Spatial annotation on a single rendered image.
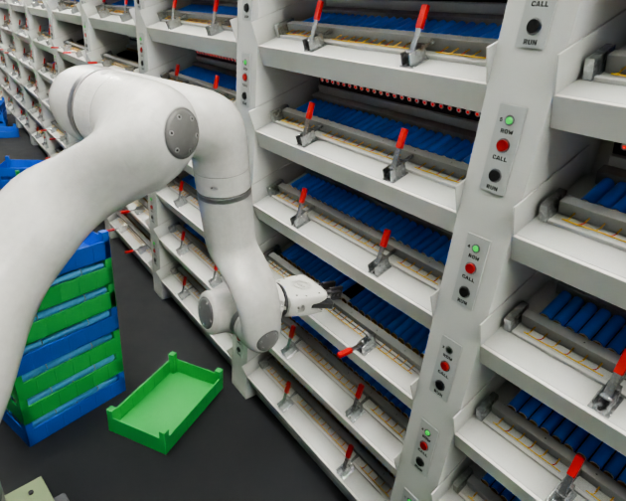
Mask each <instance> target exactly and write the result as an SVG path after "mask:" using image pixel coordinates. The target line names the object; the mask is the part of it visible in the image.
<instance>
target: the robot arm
mask: <svg viewBox="0 0 626 501"><path fill-rule="evenodd" d="M49 106H50V110H51V113H52V115H53V117H54V119H55V121H56V122H57V124H58V125H59V126H60V127H61V128H62V129H63V130H64V131H65V132H67V133H68V134H69V135H71V136H72V137H74V138H76V139H78V140H80V142H79V143H77V144H76V145H74V146H72V147H70V148H68V149H66V150H64V151H63V152H61V153H59V154H57V155H55V156H53V157H51V158H49V159H47V160H45V161H42V162H40V163H38V164H36V165H33V166H32V167H30V168H28V169H26V170H24V171H23V172H21V173H20V174H18V175H17V176H16V177H14V178H13V179H12V180H11V181H10V182H9V183H8V184H6V185H5V186H4V187H3V189H2V190H1V191H0V423H1V421H2V418H3V416H4V414H5V411H6V409H7V406H8V403H9V400H10V397H11V394H12V391H13V388H14V384H15V381H16V378H17V375H18V371H19V368H20V364H21V360H22V357H23V353H24V349H25V346H26V342H27V339H28V336H29V333H30V330H31V327H32V324H33V322H34V319H35V317H36V314H37V312H38V309H39V307H40V305H41V303H42V301H43V299H44V297H45V295H46V293H47V292H48V290H49V288H50V287H51V285H52V284H53V282H54V281H55V279H56V278H57V276H58V275H59V273H60V272H61V271H62V269H63V268H64V267H65V265H66V264H67V263H68V261H69V260H70V259H71V257H72V256H73V255H74V253H75V252H76V251H77V249H78V248H79V246H80V245H81V244H82V242H83V241H84V240H85V239H86V238H87V236H88V235H89V234H90V233H91V232H92V231H93V230H94V229H95V228H96V227H97V226H98V225H99V224H101V223H102V222H103V221H104V220H105V219H107V218H108V217H109V216H111V215H112V214H113V213H115V212H116V211H118V210H120V209H121V208H123V207H125V206H127V205H129V204H131V203H133V202H135V201H137V200H139V199H141V198H143V197H145V196H147V195H149V194H151V193H153V192H155V191H157V190H159V189H160V188H162V187H164V186H165V185H167V184H168V183H170V182H171V181H172V180H173V179H174V178H176V177H177V176H178V175H179V174H180V173H181V172H182V171H183V170H184V168H185V167H186V166H187V165H188V164H189V162H190V160H191V159H192V165H193V171H194V177H195V184H196V190H197V196H198V202H199V208H200V214H201V219H202V225H203V231H204V237H205V242H206V246H207V249H208V252H209V254H210V257H211V258H212V260H213V262H214V264H215V265H216V267H217V268H218V270H219V272H220V273H221V275H222V277H223V279H224V281H225V282H226V284H227V286H228V287H226V288H219V289H213V290H206V291H204V292H203V293H202V294H201V296H200V298H199V302H198V314H199V319H200V322H201V325H202V327H203V329H204V330H205V331H206V332H207V333H208V334H210V335H215V334H219V333H224V332H230V333H234V334H235V335H236V336H237V338H238V339H239V340H240V341H241V342H242V343H243V345H244V346H246V347H247V348H248V349H249V350H251V351H253V352H256V353H263V352H266V351H268V350H270V349H271V348H272V347H273V346H274V345H275V344H276V343H277V341H278V338H279V335H280V330H281V318H282V317H284V316H285V317H292V316H303V315H310V314H315V313H319V312H322V311H323V310H324V308H333V304H334V302H333V301H332V300H335V299H340V298H341V296H342V291H343V286H342V285H339V286H336V281H335V280H331V281H325V282H322V283H321V282H319V281H316V282H314V281H313V280H311V279H310V278H308V277H307V276H305V275H302V274H300V275H293V276H289V277H284V278H280V279H277V280H275V279H274V277H273V274H272V272H271V269H270V267H269V265H268V263H267V261H266V259H265V257H264V255H263V253H262V251H261V250H260V248H259V246H258V244H257V241H256V238H255V233H254V220H253V206H252V193H251V180H250V168H249V156H248V144H247V135H246V129H245V124H244V121H243V119H242V116H241V114H240V112H239V111H238V109H237V108H236V107H235V105H234V104H233V103H232V102H231V101H230V100H228V99H227V98H226V97H224V96H223V95H221V94H219V93H217V92H215V91H213V90H210V89H207V88H203V87H199V86H195V85H191V84H186V83H178V82H174V81H169V80H165V79H161V78H156V77H152V76H147V75H142V74H139V73H134V72H129V71H124V70H119V69H114V68H108V67H102V66H95V65H81V66H75V67H72V68H69V69H66V70H64V71H63V72H61V73H60V74H59V75H58V76H57V77H56V78H55V80H54V81H53V83H52V85H51V87H50V91H49ZM0 501H6V498H5V495H4V492H3V489H2V486H1V483H0Z"/></svg>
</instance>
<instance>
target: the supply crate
mask: <svg viewBox="0 0 626 501"><path fill-rule="evenodd" d="M110 257H111V251H110V242H109V234H108V231H107V230H101V231H98V234H97V233H95V232H91V233H90V234H89V235H88V236H87V238H86V239H85V240H84V241H83V242H82V244H81V245H80V246H79V248H78V249H77V251H76V252H75V253H74V255H73V256H72V257H71V259H70V260H69V261H68V263H67V264H66V265H65V267H64V268H63V269H62V271H61V272H60V273H59V275H62V274H64V273H67V272H70V271H73V270H76V269H79V268H82V267H85V266H87V265H90V264H93V263H96V262H99V261H102V260H105V259H108V258H110ZM59 275H58V276H59Z"/></svg>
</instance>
